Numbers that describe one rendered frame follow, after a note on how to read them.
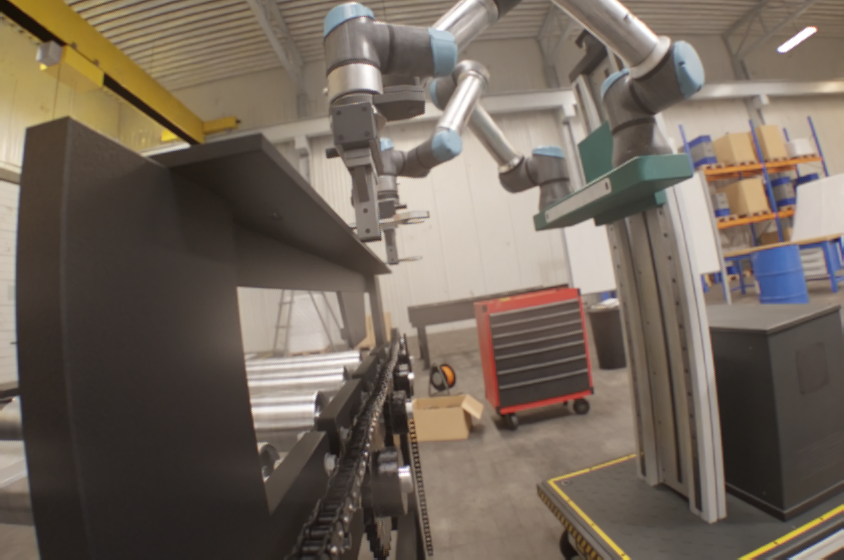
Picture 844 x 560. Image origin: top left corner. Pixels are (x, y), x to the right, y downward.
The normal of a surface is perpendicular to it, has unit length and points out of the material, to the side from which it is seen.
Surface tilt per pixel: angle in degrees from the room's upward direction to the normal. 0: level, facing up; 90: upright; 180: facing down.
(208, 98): 90
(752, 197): 90
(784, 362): 90
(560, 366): 90
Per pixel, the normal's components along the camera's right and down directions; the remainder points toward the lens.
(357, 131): -0.01, -0.17
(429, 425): -0.25, -0.13
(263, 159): 0.14, 0.98
